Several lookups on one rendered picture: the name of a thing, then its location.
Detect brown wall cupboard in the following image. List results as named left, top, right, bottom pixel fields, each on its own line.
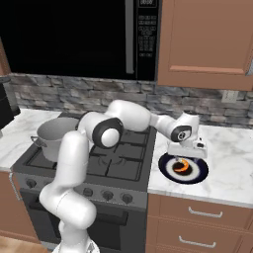
left=0, top=37, right=13, bottom=78

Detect grey metal pot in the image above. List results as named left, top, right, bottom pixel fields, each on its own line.
left=30, top=117, right=90, bottom=163

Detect dark blue round plate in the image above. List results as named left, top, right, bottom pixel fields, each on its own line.
left=157, top=152, right=210, bottom=185

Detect orange frozen meat piece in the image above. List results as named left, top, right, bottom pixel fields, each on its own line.
left=173, top=158, right=191, bottom=174

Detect grey microwave door handle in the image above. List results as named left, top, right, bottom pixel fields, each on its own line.
left=125, top=0, right=135, bottom=75

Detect black microwave oven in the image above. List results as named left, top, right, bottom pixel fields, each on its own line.
left=0, top=0, right=163, bottom=82

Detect round black stove knob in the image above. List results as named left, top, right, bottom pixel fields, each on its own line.
left=102, top=190, right=115, bottom=202
left=121, top=193, right=134, bottom=205
left=81, top=187, right=94, bottom=199
left=26, top=178, right=38, bottom=190

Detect brown base cupboard door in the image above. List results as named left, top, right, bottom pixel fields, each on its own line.
left=0, top=170, right=42, bottom=244

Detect white wall socket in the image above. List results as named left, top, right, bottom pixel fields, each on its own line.
left=222, top=90, right=239, bottom=104

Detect silver drawer handle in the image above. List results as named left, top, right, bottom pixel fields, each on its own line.
left=178, top=234, right=217, bottom=249
left=188, top=206, right=224, bottom=219

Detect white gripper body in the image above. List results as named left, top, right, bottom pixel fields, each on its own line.
left=166, top=143, right=210, bottom=160

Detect brown wall cupboard door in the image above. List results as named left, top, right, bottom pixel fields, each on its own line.
left=156, top=0, right=253, bottom=92

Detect brown drawer front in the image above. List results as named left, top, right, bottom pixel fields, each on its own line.
left=158, top=194, right=253, bottom=230
left=155, top=217, right=249, bottom=253

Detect black stove with hob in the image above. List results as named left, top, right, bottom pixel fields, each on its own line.
left=11, top=111, right=158, bottom=253

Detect black countertop appliance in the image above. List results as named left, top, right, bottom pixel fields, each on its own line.
left=0, top=76, right=22, bottom=138

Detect silver base cupboard handle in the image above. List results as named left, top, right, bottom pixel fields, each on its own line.
left=9, top=172, right=23, bottom=203

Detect black oven door handle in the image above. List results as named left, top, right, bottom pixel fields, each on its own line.
left=29, top=199, right=129, bottom=227

